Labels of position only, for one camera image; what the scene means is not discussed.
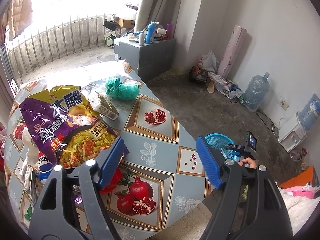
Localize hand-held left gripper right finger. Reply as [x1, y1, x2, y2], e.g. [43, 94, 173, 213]
[195, 136, 297, 240]

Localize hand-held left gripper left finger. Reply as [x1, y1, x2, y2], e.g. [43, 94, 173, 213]
[27, 136, 125, 240]

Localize blue plastic basket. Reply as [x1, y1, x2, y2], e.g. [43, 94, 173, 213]
[204, 133, 247, 163]

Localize purple instant noodle bag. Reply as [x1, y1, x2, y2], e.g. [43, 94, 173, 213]
[19, 85, 129, 169]

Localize white cloth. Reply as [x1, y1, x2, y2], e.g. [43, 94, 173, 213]
[20, 127, 48, 190]

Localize person's right hand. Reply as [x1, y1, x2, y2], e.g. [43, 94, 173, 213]
[237, 157, 257, 169]

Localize red packet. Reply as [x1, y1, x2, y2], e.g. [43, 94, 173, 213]
[99, 166, 123, 195]

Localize white water dispenser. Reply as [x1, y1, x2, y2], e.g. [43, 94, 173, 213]
[278, 114, 307, 153]

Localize large blue water jug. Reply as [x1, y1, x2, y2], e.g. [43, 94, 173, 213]
[242, 72, 270, 112]
[299, 94, 320, 130]

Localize fruit print tablecloth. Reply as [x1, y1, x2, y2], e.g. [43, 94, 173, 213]
[4, 59, 218, 238]

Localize small drink carton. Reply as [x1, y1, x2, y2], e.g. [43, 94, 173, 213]
[88, 91, 119, 120]

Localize orange box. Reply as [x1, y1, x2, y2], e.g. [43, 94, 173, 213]
[279, 166, 317, 189]

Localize beige rug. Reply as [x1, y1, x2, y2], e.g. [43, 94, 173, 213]
[150, 200, 213, 240]

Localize blue label soda bottle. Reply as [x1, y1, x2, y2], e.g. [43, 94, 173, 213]
[32, 156, 54, 180]

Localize green plastic bag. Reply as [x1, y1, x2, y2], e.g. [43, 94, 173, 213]
[105, 77, 140, 101]

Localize pink plush item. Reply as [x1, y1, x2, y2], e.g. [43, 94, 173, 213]
[285, 184, 320, 200]

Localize black snack bag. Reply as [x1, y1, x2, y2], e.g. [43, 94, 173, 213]
[189, 66, 209, 83]

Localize white fluffy blanket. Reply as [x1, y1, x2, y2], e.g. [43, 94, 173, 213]
[276, 187, 320, 235]

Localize white plastic bag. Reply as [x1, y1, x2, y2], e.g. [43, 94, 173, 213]
[197, 50, 220, 73]

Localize grey cabinet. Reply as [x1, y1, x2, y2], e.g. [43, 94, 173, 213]
[114, 36, 177, 83]

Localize metal balcony railing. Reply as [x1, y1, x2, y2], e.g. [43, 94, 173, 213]
[0, 16, 105, 80]

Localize cardboard box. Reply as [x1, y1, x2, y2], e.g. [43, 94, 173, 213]
[117, 17, 137, 28]

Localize rolled grey carpet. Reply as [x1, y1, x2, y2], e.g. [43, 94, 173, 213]
[134, 0, 175, 34]

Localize hanging beige jacket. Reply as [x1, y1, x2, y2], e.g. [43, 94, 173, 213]
[5, 0, 34, 40]

